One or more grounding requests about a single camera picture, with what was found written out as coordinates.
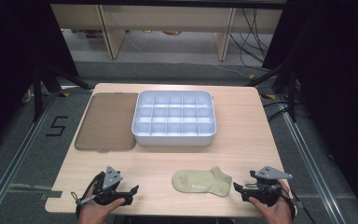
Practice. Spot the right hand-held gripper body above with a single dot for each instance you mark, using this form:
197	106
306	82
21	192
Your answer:
268	189

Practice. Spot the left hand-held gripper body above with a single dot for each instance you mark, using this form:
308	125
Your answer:
110	179

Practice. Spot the pale green sock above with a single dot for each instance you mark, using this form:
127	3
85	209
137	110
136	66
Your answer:
199	183

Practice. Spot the white divided storage box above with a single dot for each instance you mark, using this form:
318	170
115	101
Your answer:
174	119

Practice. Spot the person's right hand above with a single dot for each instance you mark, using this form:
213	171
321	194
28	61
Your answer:
276	214

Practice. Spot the person's left hand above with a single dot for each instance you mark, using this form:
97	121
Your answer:
94	213

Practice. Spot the brown translucent box lid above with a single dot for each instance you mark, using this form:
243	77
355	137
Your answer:
107	121

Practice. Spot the yellow floor tape piece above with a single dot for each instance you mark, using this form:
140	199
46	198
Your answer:
269	96
64	94

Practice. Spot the black metal stand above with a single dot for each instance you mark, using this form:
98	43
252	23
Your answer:
287	90
38	93

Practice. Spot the black curtain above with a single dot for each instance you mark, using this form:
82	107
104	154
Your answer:
338	77
18	62

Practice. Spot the beige wooden desk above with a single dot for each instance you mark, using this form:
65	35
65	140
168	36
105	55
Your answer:
167	15

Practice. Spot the aluminium floor rail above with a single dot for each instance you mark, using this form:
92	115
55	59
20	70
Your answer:
310	161
15	161

